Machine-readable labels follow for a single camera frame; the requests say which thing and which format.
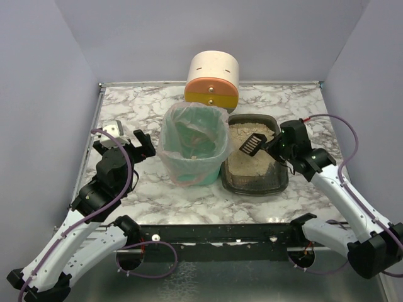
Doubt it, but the black slotted litter scoop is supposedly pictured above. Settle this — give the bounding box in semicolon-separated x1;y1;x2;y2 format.
239;133;267;157

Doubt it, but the dark litter box tray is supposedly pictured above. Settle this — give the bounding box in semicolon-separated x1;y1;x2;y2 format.
221;114;288;196

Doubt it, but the green bucket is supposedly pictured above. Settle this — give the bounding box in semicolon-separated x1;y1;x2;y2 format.
162;106;221;186

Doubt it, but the clear plastic bag liner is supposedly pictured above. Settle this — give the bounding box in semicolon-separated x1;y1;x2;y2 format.
157;101;232;189

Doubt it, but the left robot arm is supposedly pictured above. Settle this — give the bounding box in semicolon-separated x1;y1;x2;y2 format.
7;126;156;301

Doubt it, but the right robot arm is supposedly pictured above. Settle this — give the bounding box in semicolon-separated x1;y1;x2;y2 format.
265;119;402;279

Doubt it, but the round three-drawer storage box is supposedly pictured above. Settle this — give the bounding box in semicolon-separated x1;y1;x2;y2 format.
184;50;239;113

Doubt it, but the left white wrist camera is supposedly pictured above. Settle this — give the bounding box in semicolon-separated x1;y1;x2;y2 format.
100;120;128;148

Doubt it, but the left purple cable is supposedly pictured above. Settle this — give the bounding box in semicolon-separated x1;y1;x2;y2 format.
17;128;178;301

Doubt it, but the purple cable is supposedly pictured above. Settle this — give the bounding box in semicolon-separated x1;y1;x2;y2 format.
17;128;178;301
304;115;403;277

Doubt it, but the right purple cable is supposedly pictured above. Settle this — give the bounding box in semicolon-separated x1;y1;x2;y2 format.
304;115;403;277

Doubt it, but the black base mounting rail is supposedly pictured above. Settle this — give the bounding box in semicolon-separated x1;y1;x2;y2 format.
116;221;328;264

